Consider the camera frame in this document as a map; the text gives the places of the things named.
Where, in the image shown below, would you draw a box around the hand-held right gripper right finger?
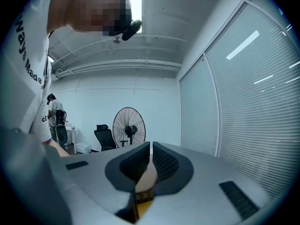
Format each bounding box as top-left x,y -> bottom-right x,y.
152,141 -> 195,196

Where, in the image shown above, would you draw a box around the white side table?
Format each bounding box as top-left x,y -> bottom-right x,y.
65,126 -> 77,155

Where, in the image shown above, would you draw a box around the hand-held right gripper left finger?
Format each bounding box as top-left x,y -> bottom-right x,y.
105,141 -> 150,192

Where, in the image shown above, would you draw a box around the white box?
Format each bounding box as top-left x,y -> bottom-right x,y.
75,142 -> 92,155

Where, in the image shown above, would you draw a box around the black head-worn camera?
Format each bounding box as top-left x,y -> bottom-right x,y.
121,19 -> 143,42

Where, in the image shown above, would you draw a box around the person's head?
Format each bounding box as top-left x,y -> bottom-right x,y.
46,0 -> 133,38

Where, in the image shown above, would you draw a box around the person's right forearm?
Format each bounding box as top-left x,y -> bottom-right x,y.
42,139 -> 71,158

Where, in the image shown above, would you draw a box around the black office chair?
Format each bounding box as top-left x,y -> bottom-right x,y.
94,124 -> 117,152

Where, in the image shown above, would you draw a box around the black standing fan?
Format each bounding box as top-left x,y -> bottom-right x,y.
112,106 -> 146,148

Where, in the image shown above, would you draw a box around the white ceiling pipes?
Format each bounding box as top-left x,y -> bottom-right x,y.
51,59 -> 183,77

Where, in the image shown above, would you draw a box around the large window blind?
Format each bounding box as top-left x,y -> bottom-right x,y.
205,1 -> 300,198

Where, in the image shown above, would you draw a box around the person's white printed t-shirt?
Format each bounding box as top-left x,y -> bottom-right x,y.
0,0 -> 58,143

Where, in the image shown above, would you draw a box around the narrow window blind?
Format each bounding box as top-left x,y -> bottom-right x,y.
179,54 -> 220,157

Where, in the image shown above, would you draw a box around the long ceiling light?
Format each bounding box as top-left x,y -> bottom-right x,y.
127,0 -> 143,34

